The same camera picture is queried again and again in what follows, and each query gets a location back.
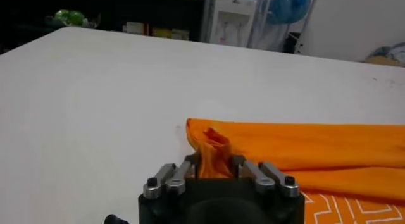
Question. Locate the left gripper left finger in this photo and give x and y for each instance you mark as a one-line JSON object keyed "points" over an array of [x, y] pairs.
{"points": [[172, 181]]}

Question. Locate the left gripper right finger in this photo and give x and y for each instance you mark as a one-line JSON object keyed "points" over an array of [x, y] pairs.
{"points": [[265, 182]]}

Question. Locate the orange t-shirt with white print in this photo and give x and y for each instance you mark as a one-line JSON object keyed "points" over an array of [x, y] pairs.
{"points": [[316, 143]]}

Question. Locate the pile of grey-blue clothes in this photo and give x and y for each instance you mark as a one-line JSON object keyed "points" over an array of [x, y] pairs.
{"points": [[392, 51]]}

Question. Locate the large white table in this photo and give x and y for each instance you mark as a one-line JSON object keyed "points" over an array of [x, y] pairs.
{"points": [[95, 117]]}

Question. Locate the blue water jug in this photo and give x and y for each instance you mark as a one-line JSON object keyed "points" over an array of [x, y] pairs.
{"points": [[284, 10]]}

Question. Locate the white water dispenser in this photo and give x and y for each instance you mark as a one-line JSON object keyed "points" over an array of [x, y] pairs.
{"points": [[231, 10]]}

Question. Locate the black shelf unit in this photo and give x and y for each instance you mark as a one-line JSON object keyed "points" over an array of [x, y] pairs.
{"points": [[126, 10]]}

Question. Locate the green and white plastic bag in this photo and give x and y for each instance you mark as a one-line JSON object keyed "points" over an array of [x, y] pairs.
{"points": [[69, 18]]}

